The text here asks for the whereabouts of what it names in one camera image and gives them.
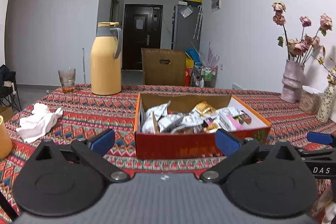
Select wall electrical panel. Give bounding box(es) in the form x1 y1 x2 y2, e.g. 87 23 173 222
211 0 221 12

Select orange white cracker packet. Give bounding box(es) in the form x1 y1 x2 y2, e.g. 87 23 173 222
191 101 217 117

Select dried pink roses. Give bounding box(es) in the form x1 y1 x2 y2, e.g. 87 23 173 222
272 2 333 65

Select white crumpled cloth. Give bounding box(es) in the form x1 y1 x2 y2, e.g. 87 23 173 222
16 103 63 144

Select patterned red tablecloth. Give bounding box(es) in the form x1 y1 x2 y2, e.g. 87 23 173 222
1 85 335 223

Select pink textured vase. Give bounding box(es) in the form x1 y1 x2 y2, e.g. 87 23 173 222
280 60 304 103

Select wire storage cart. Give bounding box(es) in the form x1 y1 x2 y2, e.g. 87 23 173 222
191 63 218 88

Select pink snack packet in box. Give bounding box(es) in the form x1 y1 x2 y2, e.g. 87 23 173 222
226 115 246 132

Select woven tissue box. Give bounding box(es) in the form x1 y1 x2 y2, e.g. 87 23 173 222
299 85 323 114

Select grey refrigerator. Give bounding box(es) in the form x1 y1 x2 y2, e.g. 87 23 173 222
171 5 203 51

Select black folding chair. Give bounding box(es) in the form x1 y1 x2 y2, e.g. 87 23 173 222
0 64 22 112

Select black entrance door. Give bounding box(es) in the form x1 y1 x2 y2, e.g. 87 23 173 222
122 4 163 71

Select red orange cardboard snack box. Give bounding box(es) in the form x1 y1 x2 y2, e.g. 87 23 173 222
134 93 271 160

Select floral slim vase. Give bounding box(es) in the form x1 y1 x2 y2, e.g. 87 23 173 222
316 83 335 123

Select glass cup with straw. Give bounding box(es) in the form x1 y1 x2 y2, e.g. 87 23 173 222
58 67 76 93

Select yellow thermos jug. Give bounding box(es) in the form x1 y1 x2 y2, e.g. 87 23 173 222
91 22 123 96

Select brown cardboard box with handle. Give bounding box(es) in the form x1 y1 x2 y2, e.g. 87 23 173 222
141 48 186 86

